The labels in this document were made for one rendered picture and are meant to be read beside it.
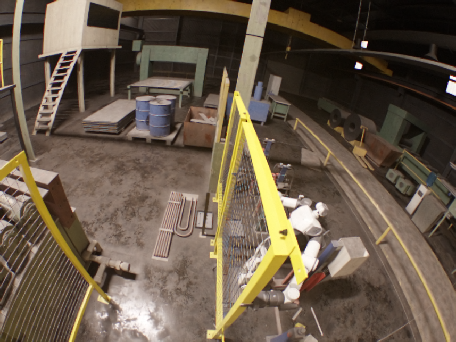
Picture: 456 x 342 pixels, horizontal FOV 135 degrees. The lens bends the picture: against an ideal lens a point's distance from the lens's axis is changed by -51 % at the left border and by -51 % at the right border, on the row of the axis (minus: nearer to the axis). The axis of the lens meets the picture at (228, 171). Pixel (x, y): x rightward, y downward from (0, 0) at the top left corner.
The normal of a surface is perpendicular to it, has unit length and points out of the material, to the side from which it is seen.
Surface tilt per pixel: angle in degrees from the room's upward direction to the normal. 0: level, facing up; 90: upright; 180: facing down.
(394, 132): 90
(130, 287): 0
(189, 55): 90
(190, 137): 90
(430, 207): 94
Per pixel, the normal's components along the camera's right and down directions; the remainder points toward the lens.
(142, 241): 0.17, -0.83
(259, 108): 0.02, 0.54
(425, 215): -0.99, -0.02
